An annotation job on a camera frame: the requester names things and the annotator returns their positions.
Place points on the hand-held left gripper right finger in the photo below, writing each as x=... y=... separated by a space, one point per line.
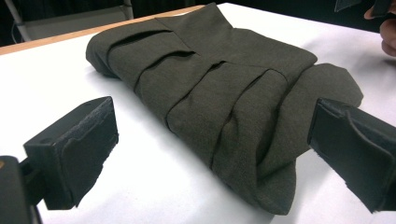
x=355 y=146

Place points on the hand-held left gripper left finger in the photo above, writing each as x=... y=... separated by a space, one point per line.
x=74 y=155

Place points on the dark olive garment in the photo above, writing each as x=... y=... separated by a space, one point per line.
x=218 y=102

